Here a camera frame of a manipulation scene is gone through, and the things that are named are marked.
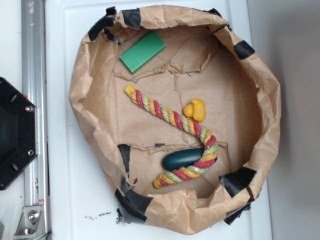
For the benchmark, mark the metal corner bracket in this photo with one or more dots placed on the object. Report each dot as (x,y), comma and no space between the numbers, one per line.
(31,225)

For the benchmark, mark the aluminium extrusion rail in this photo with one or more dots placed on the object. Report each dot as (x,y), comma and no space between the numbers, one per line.
(36,175)

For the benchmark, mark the yellow rubber duck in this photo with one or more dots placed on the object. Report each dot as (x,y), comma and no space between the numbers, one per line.
(196,110)

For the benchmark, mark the dark teal oblong toy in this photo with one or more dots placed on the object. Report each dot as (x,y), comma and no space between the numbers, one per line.
(181,158)

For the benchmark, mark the brown paper bag bin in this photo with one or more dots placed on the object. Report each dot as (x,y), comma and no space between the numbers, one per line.
(204,59)

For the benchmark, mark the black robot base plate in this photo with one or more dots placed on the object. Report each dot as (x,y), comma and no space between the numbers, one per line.
(18,144)

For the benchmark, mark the multicolour twisted rope toy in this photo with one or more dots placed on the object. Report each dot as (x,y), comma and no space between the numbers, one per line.
(192,170)

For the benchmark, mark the green rectangular block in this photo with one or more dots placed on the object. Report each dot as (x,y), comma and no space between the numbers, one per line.
(142,52)

